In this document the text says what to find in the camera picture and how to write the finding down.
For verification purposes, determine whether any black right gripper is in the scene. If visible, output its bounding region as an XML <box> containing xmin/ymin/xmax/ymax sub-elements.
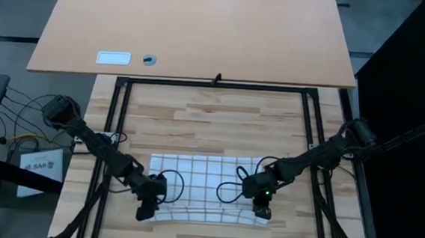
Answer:
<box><xmin>240</xmin><ymin>168</ymin><xmax>281</xmax><ymax>221</ymax></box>

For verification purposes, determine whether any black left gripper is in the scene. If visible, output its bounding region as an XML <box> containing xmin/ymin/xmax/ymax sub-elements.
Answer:
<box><xmin>126</xmin><ymin>165</ymin><xmax>169</xmax><ymax>224</ymax></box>

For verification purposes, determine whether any white towel with orange checks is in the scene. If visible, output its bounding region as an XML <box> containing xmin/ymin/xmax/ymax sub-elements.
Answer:
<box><xmin>144</xmin><ymin>150</ymin><xmax>275</xmax><ymax>231</ymax></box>

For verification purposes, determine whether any white box with print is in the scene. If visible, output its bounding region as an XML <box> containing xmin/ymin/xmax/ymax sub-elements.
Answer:
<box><xmin>16</xmin><ymin>144</ymin><xmax>66</xmax><ymax>201</ymax></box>

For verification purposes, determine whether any black beam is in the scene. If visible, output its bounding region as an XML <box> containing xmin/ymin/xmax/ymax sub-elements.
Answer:
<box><xmin>0</xmin><ymin>153</ymin><xmax>65</xmax><ymax>196</ymax></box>

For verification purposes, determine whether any black clamp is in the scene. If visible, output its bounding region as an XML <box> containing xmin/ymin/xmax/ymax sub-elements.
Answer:
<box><xmin>210</xmin><ymin>72</ymin><xmax>224</xmax><ymax>88</ymax></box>

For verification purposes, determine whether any grey round desk grommet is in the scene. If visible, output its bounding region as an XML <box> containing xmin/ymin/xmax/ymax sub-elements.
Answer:
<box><xmin>142</xmin><ymin>53</ymin><xmax>159</xmax><ymax>68</ymax></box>

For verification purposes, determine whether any white rectangular label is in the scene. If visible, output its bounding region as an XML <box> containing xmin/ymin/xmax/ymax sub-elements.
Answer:
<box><xmin>95</xmin><ymin>49</ymin><xmax>132</xmax><ymax>67</ymax></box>

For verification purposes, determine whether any tan desk board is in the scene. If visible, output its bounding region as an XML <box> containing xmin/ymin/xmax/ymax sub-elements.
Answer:
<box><xmin>25</xmin><ymin>0</ymin><xmax>363</xmax><ymax>94</ymax></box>

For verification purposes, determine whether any black curtain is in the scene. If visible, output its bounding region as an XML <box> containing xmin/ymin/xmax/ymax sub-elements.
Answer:
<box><xmin>343</xmin><ymin>0</ymin><xmax>425</xmax><ymax>238</ymax></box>

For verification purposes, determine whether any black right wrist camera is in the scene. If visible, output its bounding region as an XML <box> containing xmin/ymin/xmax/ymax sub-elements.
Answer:
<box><xmin>253</xmin><ymin>187</ymin><xmax>275</xmax><ymax>210</ymax></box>

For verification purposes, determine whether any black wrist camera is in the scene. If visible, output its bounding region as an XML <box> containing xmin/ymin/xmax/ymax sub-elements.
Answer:
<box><xmin>150</xmin><ymin>174</ymin><xmax>170</xmax><ymax>204</ymax></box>
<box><xmin>253</xmin><ymin>187</ymin><xmax>275</xmax><ymax>210</ymax></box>

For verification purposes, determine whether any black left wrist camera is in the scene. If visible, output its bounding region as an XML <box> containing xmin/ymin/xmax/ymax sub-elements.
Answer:
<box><xmin>150</xmin><ymin>174</ymin><xmax>170</xmax><ymax>204</ymax></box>

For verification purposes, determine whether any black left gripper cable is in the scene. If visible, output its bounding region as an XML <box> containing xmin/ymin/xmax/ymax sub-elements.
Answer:
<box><xmin>153</xmin><ymin>168</ymin><xmax>186</xmax><ymax>207</ymax></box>

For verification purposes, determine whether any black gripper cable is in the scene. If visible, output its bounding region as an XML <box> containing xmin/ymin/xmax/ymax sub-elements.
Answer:
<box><xmin>153</xmin><ymin>168</ymin><xmax>186</xmax><ymax>207</ymax></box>
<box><xmin>215</xmin><ymin>152</ymin><xmax>282</xmax><ymax>208</ymax></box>

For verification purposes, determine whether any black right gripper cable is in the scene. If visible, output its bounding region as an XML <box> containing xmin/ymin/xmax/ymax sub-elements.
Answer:
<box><xmin>215</xmin><ymin>152</ymin><xmax>282</xmax><ymax>208</ymax></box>

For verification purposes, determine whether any black aluminium table frame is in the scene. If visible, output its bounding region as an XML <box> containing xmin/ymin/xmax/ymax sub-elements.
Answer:
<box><xmin>75</xmin><ymin>71</ymin><xmax>392</xmax><ymax>238</ymax></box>

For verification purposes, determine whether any yellow cable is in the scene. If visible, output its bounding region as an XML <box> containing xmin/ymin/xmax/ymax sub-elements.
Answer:
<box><xmin>0</xmin><ymin>129</ymin><xmax>49</xmax><ymax>150</ymax></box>

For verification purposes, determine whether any black cable with plug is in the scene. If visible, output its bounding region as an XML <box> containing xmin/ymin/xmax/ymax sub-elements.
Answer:
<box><xmin>0</xmin><ymin>81</ymin><xmax>83</xmax><ymax>156</ymax></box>

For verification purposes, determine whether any black cable bundle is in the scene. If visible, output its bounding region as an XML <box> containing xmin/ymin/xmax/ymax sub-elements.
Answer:
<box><xmin>377</xmin><ymin>115</ymin><xmax>425</xmax><ymax>156</ymax></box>

